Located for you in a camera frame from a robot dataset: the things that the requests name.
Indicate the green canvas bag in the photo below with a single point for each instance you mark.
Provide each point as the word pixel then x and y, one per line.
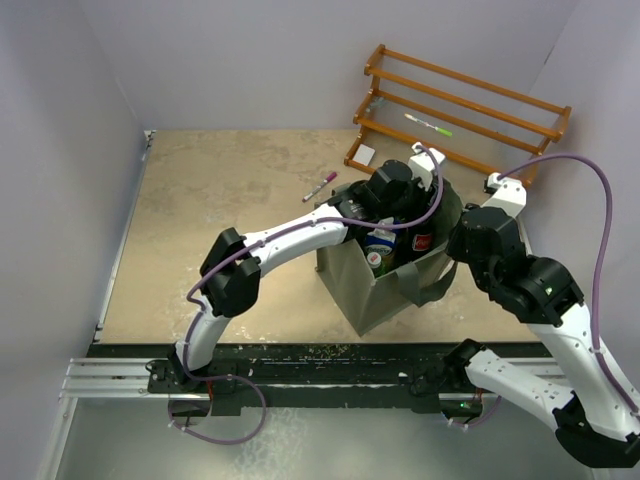
pixel 368 301

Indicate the green bottle white cap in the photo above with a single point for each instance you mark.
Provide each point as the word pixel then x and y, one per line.
pixel 380 264

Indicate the wooden shelf rack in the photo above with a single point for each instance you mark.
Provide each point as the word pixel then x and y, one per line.
pixel 488 121

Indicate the glass cola bottle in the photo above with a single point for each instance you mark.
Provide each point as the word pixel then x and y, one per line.
pixel 414 243

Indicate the green marker pen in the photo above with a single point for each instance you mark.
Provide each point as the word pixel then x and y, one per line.
pixel 428 125

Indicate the white card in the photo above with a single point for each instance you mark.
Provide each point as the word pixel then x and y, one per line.
pixel 364 155

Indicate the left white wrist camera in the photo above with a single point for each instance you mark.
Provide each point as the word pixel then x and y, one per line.
pixel 422 163

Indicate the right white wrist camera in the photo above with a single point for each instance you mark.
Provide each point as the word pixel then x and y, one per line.
pixel 506 193

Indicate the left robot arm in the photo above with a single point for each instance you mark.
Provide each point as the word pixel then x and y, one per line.
pixel 398 196

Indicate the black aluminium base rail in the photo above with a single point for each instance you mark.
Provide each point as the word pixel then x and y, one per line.
pixel 277 375

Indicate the blue white beverage carton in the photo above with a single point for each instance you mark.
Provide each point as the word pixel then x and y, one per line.
pixel 382 240

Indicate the purple marker pen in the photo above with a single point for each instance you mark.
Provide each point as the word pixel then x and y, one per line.
pixel 319 187

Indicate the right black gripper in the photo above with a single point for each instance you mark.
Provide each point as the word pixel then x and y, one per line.
pixel 454 247

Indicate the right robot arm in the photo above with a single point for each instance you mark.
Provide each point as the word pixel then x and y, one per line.
pixel 592 415

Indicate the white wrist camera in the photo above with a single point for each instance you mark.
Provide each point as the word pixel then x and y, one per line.
pixel 506 193
pixel 422 163

